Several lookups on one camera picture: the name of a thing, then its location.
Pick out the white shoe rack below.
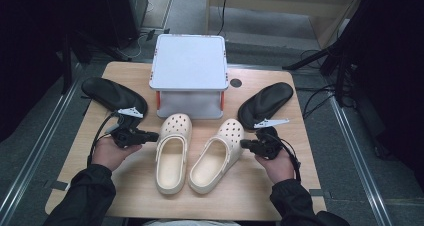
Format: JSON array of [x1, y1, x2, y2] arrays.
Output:
[[148, 33, 230, 121]]

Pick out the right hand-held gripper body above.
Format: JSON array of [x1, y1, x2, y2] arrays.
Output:
[[253, 118, 290, 160]]

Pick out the black insole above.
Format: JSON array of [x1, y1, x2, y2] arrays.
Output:
[[80, 77, 149, 120], [237, 81, 295, 131]]

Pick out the looped black floor cables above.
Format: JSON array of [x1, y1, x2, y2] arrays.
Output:
[[301, 49, 338, 120]]

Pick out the person's left hand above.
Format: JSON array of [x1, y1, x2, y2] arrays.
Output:
[[90, 136, 143, 172]]

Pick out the black chair armrest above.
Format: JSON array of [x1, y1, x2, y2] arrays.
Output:
[[316, 209, 351, 226]]

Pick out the metal floor rail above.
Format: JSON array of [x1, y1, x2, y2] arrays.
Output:
[[328, 92, 394, 226], [0, 64, 83, 220]]

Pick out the dark cabinet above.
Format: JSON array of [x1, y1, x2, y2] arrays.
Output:
[[99, 0, 149, 49]]

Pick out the black stand pole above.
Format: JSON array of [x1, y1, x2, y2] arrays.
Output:
[[61, 32, 74, 95]]

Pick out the person's right hand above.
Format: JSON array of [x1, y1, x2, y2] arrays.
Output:
[[254, 148, 296, 186]]

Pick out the cream clog shoe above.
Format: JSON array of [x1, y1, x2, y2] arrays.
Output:
[[188, 118, 245, 195], [154, 113, 193, 196]]

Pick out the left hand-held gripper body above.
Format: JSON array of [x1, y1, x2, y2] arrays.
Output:
[[109, 106, 145, 149]]

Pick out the grey tape strip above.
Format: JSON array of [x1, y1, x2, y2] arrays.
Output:
[[44, 180, 71, 191], [309, 188, 333, 199]]

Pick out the black tripod stand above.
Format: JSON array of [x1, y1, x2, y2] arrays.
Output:
[[282, 35, 354, 107]]

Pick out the black floor cable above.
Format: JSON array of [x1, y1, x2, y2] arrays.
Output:
[[216, 0, 230, 37]]

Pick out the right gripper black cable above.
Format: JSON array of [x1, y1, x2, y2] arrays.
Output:
[[278, 137, 302, 183]]

